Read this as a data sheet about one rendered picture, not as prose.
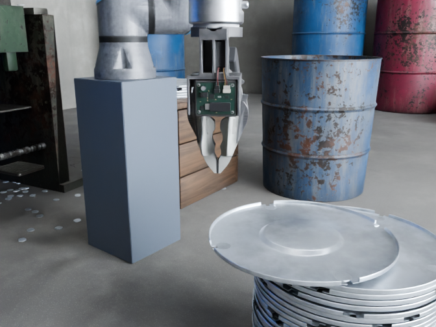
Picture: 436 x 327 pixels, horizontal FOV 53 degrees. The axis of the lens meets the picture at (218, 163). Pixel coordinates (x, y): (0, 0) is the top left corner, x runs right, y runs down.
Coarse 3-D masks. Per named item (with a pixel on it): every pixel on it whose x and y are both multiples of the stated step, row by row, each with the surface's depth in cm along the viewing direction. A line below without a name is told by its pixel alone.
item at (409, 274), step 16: (352, 208) 82; (384, 224) 76; (400, 224) 76; (416, 224) 74; (400, 240) 70; (416, 240) 70; (432, 240) 70; (400, 256) 65; (416, 256) 65; (432, 256) 65; (400, 272) 60; (416, 272) 60; (432, 272) 60; (336, 288) 56; (352, 288) 55; (368, 288) 56; (384, 288) 56; (400, 288) 56; (416, 288) 56
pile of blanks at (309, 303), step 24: (264, 288) 65; (288, 288) 61; (312, 288) 58; (432, 288) 57; (264, 312) 66; (288, 312) 61; (312, 312) 59; (336, 312) 57; (360, 312) 57; (384, 312) 57; (408, 312) 56; (432, 312) 59
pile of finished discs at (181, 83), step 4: (176, 80) 169; (180, 80) 169; (184, 80) 169; (176, 84) 154; (180, 84) 155; (184, 84) 155; (176, 88) 151; (180, 88) 151; (184, 88) 147; (192, 88) 149; (176, 92) 146; (180, 92) 147; (184, 92) 148; (192, 92) 150; (180, 96) 147; (184, 96) 148
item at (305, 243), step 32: (224, 224) 74; (256, 224) 74; (288, 224) 72; (320, 224) 72; (352, 224) 74; (224, 256) 62; (256, 256) 63; (288, 256) 63; (320, 256) 63; (352, 256) 63; (384, 256) 63
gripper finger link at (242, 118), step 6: (246, 96) 64; (246, 102) 64; (240, 108) 64; (246, 108) 64; (240, 114) 64; (246, 114) 64; (240, 120) 65; (246, 120) 65; (240, 126) 65; (240, 132) 66
